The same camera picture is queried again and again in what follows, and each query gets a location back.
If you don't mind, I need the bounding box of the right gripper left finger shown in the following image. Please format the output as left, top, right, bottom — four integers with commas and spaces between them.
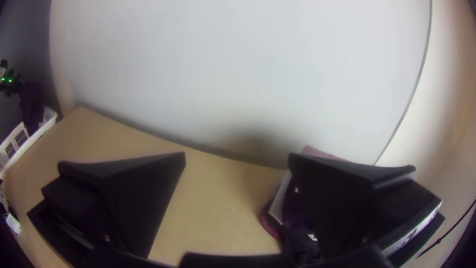
41, 151, 187, 259

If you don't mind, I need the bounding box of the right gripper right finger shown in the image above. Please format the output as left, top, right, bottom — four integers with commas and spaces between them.
288, 152, 443, 258

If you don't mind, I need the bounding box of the dark t-shirt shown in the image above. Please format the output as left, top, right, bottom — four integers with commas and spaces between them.
19, 81, 46, 135

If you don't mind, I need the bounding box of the pile of folded clothes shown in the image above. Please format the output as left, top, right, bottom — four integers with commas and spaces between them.
259, 145, 350, 263

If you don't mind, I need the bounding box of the white laundry basket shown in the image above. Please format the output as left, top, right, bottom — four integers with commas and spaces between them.
0, 107, 59, 176

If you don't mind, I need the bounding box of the black cable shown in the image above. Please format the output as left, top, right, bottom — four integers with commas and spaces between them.
416, 199, 476, 260

